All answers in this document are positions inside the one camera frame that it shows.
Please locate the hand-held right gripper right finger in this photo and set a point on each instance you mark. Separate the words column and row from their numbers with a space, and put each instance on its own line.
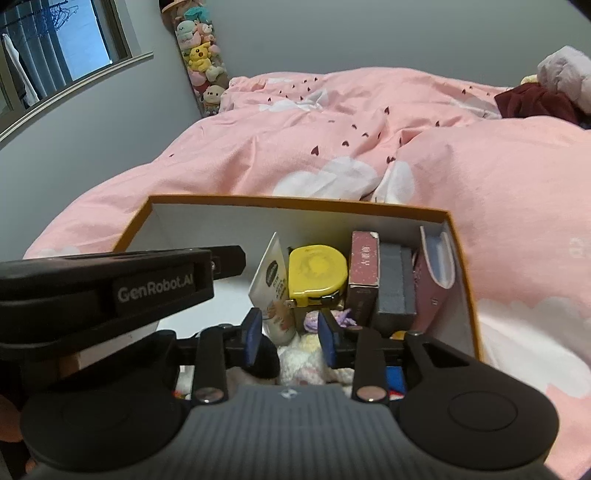
column 327, row 341

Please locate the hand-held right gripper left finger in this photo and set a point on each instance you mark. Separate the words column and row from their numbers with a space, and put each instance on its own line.
column 253, row 339

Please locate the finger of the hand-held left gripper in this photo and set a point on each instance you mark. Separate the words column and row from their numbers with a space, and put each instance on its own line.
column 228, row 261

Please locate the purple yellow crochet cupcake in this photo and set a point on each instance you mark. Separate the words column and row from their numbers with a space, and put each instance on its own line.
column 344, row 319

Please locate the white box with orange rim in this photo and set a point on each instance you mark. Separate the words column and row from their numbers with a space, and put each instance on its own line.
column 300, row 221

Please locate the white crochet bunny pink ears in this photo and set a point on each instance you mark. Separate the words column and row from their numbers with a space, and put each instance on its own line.
column 300, row 360

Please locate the white beige sachet packet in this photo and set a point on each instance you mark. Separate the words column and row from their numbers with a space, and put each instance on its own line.
column 272, row 277

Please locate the yellow tape measure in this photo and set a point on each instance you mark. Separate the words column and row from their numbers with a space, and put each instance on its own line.
column 316, row 272

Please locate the blue white card pack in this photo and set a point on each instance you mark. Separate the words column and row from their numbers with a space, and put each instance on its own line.
column 396, row 381

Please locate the maroon small carton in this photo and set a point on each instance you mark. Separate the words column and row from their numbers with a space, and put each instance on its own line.
column 362, row 267

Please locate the grey sponge block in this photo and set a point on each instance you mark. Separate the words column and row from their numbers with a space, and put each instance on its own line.
column 392, row 286

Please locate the pink white pouch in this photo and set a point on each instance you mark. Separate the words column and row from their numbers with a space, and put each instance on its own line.
column 429, row 286

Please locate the column of plush toys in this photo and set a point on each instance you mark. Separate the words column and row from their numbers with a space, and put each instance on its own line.
column 198, row 50

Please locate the pink printed blanket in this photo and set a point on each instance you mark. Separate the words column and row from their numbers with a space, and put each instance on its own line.
column 508, row 184

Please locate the window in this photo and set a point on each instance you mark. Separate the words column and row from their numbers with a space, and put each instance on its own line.
column 87, row 41

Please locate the maroon garment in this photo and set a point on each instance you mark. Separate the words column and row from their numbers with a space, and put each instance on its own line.
column 531, row 104

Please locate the cream cloth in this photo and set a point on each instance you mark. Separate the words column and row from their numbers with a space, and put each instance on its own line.
column 530, row 79

